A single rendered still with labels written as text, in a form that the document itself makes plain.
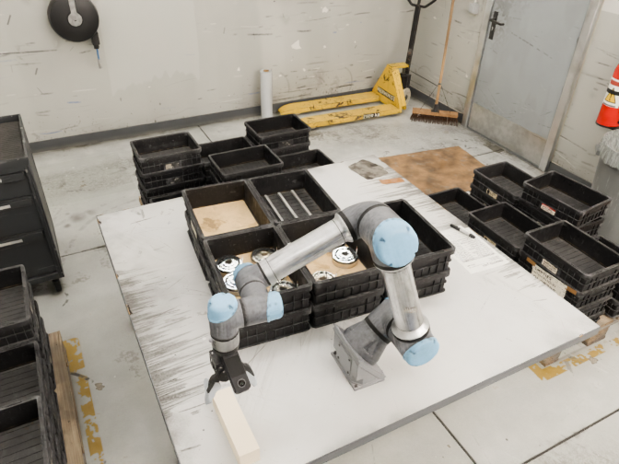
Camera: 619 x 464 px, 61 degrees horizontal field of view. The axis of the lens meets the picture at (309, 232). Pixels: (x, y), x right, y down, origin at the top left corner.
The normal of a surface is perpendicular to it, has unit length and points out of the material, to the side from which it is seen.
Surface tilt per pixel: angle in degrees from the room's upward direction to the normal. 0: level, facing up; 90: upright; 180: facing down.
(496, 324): 0
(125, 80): 90
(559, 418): 0
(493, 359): 0
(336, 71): 90
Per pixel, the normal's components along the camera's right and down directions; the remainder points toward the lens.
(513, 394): 0.03, -0.82
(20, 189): 0.46, 0.52
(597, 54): -0.89, 0.24
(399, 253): 0.30, 0.36
